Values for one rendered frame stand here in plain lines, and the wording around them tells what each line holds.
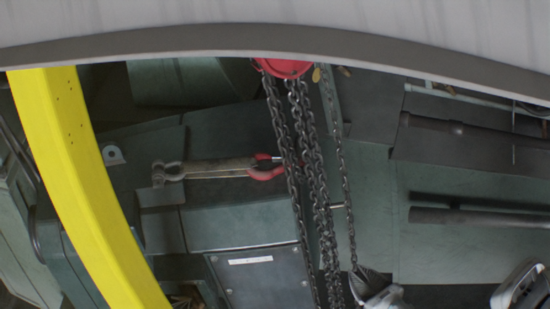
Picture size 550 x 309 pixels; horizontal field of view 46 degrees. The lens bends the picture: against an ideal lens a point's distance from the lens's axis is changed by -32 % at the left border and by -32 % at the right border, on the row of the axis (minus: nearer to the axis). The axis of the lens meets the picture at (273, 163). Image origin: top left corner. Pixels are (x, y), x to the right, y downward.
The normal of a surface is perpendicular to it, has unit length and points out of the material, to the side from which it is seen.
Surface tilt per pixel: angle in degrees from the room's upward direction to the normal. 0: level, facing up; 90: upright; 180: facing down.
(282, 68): 90
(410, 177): 90
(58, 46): 0
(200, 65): 90
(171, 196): 48
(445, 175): 90
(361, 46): 0
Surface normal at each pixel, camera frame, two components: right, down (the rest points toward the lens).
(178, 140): -0.17, -0.69
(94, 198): 0.94, 0.10
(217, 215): -0.09, 0.01
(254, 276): 0.04, 0.71
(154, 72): -0.29, 0.72
